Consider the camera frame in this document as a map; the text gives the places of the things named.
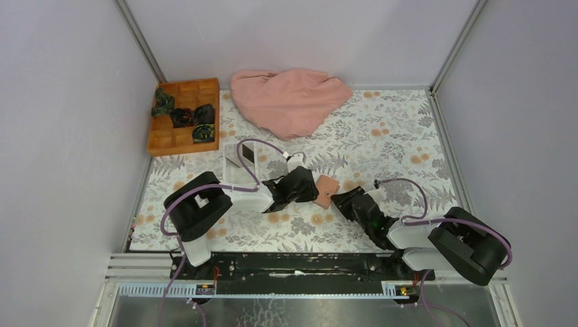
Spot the brown leather card holder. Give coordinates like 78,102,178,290
314,175,340,210

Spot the white translucent card box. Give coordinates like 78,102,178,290
223,141,258,188

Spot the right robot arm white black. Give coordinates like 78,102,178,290
331,187,513,286

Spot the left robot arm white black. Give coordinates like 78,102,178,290
162,166,320,280

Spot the floral table mat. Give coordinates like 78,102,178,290
128,89,473,255

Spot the pink cloth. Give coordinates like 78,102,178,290
230,69,352,140

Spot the dark patterned rolled sock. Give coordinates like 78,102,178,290
192,124,215,144

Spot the black rolled sock right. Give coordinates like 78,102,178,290
192,104,215,125

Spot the black rolled sock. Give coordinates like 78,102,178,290
192,104,215,125
169,108,194,129

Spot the black rolled sock left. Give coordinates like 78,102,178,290
169,108,194,129

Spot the wooden compartment tray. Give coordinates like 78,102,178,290
147,78,220,157

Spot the green patterned rolled sock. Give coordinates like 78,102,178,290
151,87,175,117

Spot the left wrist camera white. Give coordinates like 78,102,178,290
286,152,306,173

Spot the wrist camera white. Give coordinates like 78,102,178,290
367,189,386,204
286,152,306,173

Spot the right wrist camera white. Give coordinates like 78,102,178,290
367,189,386,204

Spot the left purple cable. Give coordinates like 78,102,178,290
157,138,290,327

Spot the purple cable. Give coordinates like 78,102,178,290
374,177,514,327
157,138,290,327

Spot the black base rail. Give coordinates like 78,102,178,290
170,252,435,296

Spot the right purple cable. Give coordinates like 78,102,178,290
374,177,514,327

